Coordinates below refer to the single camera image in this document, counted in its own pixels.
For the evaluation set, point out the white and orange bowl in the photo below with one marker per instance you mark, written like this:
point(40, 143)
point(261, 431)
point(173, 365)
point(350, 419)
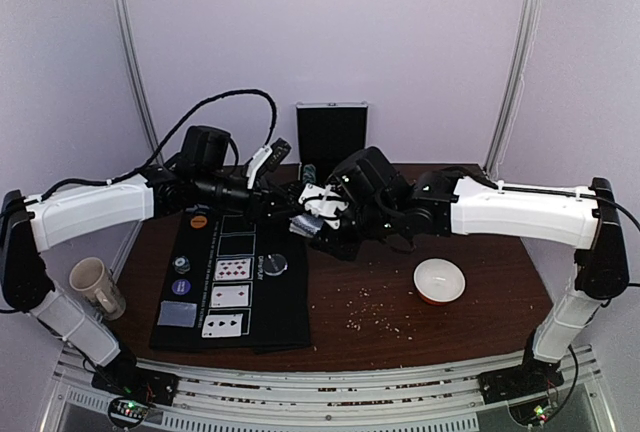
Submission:
point(439, 281)

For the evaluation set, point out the three of spades card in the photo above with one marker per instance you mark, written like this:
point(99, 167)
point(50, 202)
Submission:
point(223, 325)

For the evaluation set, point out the orange big blind button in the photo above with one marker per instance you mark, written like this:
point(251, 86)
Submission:
point(198, 222)

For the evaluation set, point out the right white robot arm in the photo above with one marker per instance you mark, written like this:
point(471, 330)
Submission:
point(456, 201)

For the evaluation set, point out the grey playing card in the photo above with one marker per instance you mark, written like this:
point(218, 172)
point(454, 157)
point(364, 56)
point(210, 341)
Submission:
point(177, 314)

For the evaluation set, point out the left chip stack in case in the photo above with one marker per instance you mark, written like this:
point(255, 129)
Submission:
point(308, 174)

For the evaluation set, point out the aluminium frame post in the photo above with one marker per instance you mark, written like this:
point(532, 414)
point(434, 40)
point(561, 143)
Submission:
point(134, 74)
point(514, 87)

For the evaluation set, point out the left aluminium frame post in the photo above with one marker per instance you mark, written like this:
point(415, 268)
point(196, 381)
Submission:
point(134, 74)

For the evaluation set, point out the two of diamonds card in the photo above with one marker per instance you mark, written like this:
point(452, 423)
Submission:
point(230, 296)

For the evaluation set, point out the purple small blind button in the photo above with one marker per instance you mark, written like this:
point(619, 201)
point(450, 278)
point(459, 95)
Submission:
point(181, 287)

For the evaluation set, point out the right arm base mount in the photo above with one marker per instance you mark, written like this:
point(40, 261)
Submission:
point(520, 387)

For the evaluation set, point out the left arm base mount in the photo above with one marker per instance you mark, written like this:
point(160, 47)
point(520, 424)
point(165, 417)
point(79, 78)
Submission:
point(139, 400)

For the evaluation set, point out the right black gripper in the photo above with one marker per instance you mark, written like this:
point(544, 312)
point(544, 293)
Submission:
point(329, 234)

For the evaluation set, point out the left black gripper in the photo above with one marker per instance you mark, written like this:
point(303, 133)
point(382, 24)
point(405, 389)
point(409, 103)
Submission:
point(289, 209)

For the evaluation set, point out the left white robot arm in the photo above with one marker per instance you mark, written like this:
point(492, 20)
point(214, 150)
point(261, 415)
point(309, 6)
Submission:
point(32, 225)

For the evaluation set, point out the right aluminium frame post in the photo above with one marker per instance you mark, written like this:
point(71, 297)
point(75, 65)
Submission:
point(514, 87)

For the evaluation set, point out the deck of grey cards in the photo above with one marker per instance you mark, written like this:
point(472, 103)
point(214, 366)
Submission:
point(306, 225)

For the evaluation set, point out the black poker mat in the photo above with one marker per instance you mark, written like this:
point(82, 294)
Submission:
point(277, 317)

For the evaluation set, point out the aluminium poker case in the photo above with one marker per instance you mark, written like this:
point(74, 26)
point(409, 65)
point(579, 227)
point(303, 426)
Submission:
point(328, 133)

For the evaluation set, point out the beige mug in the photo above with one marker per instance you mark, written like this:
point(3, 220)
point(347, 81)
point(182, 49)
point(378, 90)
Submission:
point(94, 281)

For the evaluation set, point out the ten of diamonds card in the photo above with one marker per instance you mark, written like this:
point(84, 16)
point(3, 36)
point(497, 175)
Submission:
point(233, 269)

